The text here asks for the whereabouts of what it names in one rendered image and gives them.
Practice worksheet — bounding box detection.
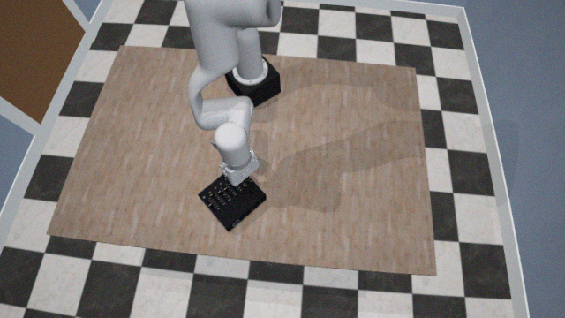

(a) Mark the black lighting desk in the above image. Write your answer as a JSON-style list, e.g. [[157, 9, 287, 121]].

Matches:
[[198, 174, 267, 231]]

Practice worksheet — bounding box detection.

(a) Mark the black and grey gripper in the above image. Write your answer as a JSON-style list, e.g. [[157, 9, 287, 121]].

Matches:
[[222, 148, 260, 186]]

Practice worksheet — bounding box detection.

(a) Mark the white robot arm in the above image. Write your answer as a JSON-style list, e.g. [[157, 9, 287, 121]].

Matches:
[[184, 0, 281, 170]]

